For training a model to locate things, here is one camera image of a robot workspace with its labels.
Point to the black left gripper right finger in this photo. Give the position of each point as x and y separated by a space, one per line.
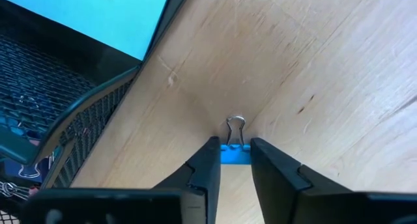
277 181

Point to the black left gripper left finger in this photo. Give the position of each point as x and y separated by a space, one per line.
202 175

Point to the black mesh desk organizer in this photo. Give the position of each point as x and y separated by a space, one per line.
107 59

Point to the pink binder clip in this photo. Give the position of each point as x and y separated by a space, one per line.
32 190

